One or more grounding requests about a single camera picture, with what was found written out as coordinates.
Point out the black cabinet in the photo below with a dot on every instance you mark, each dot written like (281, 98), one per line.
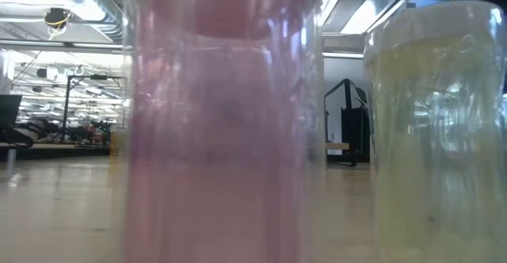
(356, 136)

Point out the distant black robot equipment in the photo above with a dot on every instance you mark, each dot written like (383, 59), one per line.
(47, 126)

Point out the black monitor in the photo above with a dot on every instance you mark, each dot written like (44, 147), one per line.
(10, 110)

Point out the grey rectangular ceiling duct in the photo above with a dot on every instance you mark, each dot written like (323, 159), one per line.
(356, 1)

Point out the silver ribbed ceiling duct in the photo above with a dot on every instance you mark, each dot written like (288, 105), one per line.
(113, 31)

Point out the distant black gantry frame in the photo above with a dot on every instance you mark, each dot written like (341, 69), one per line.
(67, 108)

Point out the grey metal post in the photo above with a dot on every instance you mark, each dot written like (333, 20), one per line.
(12, 158)

